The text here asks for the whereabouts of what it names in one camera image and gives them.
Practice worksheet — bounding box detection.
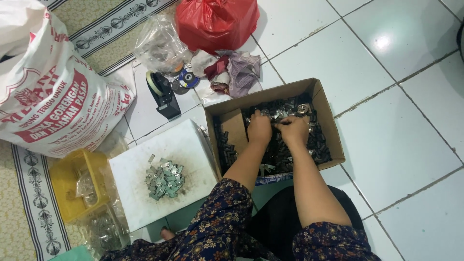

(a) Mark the white printed flour sack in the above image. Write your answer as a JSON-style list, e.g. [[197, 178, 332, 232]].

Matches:
[[0, 0, 137, 159]]

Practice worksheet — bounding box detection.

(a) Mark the red plastic bag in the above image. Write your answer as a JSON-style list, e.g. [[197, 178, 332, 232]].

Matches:
[[175, 0, 261, 55]]

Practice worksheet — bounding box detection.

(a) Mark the heap of black small parts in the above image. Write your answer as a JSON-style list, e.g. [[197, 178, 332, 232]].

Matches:
[[213, 93, 333, 177]]

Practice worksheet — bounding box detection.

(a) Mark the grey grinding disc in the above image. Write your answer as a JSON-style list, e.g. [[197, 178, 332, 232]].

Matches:
[[171, 78, 190, 96]]

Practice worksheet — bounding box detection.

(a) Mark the white square board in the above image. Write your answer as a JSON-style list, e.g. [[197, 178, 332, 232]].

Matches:
[[108, 118, 219, 233]]

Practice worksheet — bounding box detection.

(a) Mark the person's foot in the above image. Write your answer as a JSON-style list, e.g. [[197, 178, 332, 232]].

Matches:
[[160, 226, 177, 241]]

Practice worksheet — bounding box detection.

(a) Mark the person's right hand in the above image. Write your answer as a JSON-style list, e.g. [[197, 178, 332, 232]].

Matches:
[[274, 115, 310, 147]]

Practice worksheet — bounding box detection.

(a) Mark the green floor sheet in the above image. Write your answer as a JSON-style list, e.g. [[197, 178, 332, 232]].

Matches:
[[47, 177, 295, 261]]

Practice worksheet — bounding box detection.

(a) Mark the clear bag of metal parts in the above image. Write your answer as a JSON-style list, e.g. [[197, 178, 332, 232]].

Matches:
[[80, 203, 131, 259]]

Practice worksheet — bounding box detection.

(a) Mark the person's left hand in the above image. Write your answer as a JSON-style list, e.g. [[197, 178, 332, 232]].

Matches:
[[246, 110, 273, 145]]

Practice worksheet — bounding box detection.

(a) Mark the black tape dispenser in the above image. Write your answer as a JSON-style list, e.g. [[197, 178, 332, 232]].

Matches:
[[145, 70, 182, 120]]

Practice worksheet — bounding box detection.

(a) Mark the heap of cloth rags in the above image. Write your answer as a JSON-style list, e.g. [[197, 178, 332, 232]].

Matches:
[[190, 49, 262, 99]]

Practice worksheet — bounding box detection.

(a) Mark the person's floral dress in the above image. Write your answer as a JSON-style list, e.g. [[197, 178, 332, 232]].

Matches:
[[100, 178, 382, 261]]

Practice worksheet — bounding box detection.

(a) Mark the small clear plastic bag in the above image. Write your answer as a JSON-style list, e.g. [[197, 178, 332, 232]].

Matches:
[[75, 170, 99, 208]]

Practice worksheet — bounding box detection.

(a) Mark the patterned woven floor mat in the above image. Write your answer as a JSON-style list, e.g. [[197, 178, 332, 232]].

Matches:
[[0, 0, 179, 261]]

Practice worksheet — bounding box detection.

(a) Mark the blue printed sheet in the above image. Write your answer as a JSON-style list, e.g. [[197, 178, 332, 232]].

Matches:
[[255, 172, 294, 186]]

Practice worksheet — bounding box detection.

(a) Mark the blue grinding disc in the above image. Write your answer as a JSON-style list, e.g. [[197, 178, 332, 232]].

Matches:
[[178, 67, 201, 90]]

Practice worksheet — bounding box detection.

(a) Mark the yellow plastic basket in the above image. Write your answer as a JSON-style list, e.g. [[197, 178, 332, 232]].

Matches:
[[49, 149, 111, 224]]

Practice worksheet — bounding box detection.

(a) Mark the black cloth cushion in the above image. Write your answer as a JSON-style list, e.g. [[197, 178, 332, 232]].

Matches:
[[246, 185, 365, 261]]

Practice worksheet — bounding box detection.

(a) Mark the heap of metal clips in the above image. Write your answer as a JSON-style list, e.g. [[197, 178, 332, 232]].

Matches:
[[144, 154, 186, 201]]

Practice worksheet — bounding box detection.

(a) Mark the brown cardboard box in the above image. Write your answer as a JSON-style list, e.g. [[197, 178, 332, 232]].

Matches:
[[204, 78, 346, 181]]

